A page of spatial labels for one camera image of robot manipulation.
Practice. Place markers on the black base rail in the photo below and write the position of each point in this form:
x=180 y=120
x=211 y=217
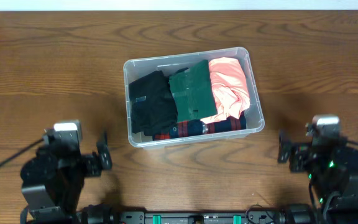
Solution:
x=255 y=214

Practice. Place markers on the black cloth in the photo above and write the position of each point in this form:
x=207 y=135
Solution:
x=153 y=108

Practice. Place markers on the green cloth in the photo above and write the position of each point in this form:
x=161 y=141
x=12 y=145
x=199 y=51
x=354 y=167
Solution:
x=192 y=91

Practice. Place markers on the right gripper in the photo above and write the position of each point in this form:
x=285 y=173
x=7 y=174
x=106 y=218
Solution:
x=304 y=150

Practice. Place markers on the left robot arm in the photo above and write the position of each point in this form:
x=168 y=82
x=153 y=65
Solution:
x=54 y=178

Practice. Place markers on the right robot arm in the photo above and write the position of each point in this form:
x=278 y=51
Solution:
x=332 y=167

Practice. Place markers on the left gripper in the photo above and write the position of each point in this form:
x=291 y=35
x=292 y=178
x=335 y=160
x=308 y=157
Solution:
x=92 y=163

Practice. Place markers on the pink cloth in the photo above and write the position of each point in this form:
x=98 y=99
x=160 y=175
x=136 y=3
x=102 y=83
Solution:
x=229 y=87

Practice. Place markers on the clear plastic storage bin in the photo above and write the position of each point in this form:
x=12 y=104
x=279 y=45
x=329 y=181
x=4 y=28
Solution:
x=137 y=68

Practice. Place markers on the red plaid cloth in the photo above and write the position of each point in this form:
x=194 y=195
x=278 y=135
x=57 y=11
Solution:
x=197 y=127

